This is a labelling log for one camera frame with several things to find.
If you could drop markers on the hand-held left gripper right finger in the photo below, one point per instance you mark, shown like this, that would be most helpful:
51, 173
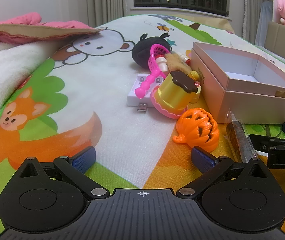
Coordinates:
203, 158

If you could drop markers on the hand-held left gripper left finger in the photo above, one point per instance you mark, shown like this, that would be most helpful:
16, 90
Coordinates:
83, 158

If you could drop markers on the brown snack stick packet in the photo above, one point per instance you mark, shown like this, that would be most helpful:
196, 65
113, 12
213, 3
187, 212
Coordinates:
242, 140

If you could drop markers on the orange plastic pumpkin toy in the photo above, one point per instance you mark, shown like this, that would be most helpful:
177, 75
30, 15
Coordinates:
207, 135

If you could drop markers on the pink cardboard box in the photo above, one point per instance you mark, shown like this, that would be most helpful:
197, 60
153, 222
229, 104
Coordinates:
245, 105

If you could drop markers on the small yellow plastic toy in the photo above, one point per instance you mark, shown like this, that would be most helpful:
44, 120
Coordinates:
195, 97

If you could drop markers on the yellow pudding toy cup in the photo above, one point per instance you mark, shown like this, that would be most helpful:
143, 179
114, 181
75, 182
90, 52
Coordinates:
172, 92

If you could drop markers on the white battery charger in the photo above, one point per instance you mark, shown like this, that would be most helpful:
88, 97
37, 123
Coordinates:
135, 97

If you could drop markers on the brown plush toy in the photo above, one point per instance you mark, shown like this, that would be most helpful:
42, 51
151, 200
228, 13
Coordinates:
175, 64

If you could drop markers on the small white toy bottle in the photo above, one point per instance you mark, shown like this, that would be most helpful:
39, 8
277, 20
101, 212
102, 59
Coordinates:
185, 58
162, 65

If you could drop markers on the pink plastic toy net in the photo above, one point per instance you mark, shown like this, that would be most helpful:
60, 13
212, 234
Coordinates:
154, 60

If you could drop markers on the black plush toy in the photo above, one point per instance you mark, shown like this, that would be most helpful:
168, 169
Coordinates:
142, 50

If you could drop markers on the cartoon animal printed play mat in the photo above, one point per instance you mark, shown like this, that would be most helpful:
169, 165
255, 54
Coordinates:
112, 122

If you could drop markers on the pale blue cloth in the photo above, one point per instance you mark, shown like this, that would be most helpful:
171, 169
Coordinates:
265, 22

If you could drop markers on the white fleece blanket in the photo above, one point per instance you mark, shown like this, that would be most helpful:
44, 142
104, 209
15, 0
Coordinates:
7, 65

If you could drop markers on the pink padded jacket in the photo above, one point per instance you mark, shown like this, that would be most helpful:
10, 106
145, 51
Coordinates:
15, 21

